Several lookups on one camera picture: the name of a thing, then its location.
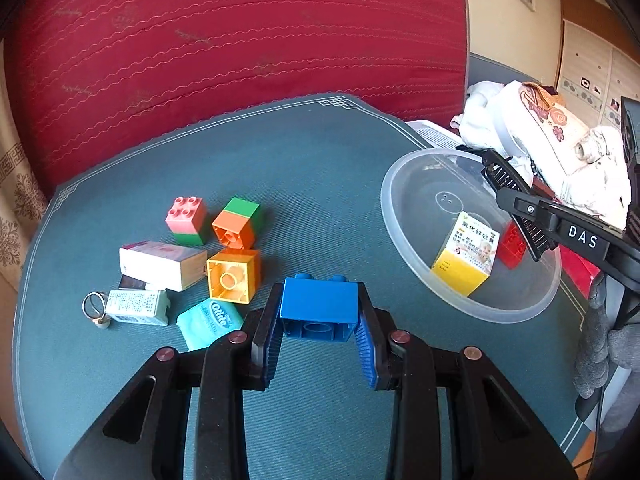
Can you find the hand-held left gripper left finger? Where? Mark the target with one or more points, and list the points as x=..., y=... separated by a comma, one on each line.
x=272, y=340

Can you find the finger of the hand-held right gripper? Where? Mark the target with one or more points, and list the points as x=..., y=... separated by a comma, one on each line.
x=505, y=172
x=535, y=237

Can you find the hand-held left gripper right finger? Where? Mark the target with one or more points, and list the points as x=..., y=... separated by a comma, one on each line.
x=364, y=345

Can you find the red toy brick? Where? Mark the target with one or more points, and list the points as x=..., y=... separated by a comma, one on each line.
x=511, y=247

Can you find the blue toy brick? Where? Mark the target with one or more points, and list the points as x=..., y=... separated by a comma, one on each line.
x=317, y=302

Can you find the teal tissue packet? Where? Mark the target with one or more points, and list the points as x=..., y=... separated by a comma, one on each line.
x=207, y=322

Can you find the yellow orange toy brick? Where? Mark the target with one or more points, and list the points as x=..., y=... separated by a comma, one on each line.
x=232, y=275

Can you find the clear plastic bowl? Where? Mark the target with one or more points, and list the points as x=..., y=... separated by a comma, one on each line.
x=425, y=200

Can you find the orange and green brick stack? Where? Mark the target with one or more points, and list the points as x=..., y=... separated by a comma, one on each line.
x=236, y=222

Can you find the pink and white carton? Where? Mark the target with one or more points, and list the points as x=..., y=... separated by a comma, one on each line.
x=155, y=262

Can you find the small white printed box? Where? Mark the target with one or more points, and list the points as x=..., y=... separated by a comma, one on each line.
x=136, y=305

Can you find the teal mat covered desktop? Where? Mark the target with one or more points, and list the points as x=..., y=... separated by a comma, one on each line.
x=300, y=160

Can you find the person's right hand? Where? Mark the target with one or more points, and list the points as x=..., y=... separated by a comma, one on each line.
x=610, y=370

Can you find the red floral blanket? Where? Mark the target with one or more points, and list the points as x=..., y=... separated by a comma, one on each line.
x=580, y=275

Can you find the white clothes pile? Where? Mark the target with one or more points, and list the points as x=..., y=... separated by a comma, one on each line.
x=595, y=180

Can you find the floral patterned quilt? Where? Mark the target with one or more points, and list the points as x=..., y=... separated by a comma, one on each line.
x=545, y=125

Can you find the yellow and white medicine box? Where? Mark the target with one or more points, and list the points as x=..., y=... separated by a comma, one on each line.
x=465, y=260

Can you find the white slatted heater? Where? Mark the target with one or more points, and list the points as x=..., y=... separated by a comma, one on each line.
x=435, y=132

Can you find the wooden wardrobe with white doors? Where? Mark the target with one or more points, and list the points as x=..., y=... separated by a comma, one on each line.
x=585, y=60

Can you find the pink and green brick stack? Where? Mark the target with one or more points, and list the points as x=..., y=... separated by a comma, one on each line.
x=186, y=217

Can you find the beige patterned curtain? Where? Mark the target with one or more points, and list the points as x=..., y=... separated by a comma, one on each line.
x=20, y=195

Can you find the red quilted mattress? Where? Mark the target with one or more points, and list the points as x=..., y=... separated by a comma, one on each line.
x=225, y=35

